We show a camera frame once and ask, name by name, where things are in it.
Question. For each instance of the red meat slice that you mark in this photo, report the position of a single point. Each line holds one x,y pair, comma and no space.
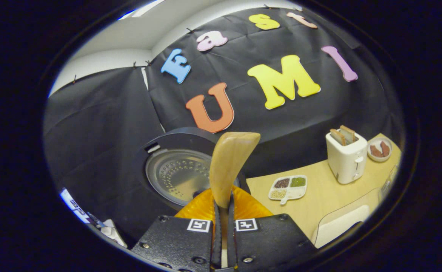
375,151
385,149

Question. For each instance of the white round plate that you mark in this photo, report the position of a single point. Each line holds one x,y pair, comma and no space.
373,158

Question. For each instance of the ceiling light panel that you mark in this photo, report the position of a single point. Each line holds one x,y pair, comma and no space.
141,8

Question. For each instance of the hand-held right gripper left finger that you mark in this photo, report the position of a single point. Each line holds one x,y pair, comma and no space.
175,241

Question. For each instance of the black silver rice cooker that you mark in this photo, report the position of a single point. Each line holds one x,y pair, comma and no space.
175,173

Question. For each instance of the toast slice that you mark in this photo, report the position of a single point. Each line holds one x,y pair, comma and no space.
338,136
348,133

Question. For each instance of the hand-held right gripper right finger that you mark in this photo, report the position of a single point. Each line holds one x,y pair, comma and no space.
270,241

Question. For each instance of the white divided grain dish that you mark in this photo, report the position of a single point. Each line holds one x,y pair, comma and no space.
288,192

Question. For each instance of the black backdrop cloth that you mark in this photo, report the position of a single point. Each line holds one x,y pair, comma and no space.
103,124

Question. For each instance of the wooden spoon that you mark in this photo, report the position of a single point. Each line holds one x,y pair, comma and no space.
230,158

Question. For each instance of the clear rice container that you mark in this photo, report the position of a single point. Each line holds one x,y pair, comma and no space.
338,226

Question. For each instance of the white toaster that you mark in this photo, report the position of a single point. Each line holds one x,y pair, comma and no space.
347,162

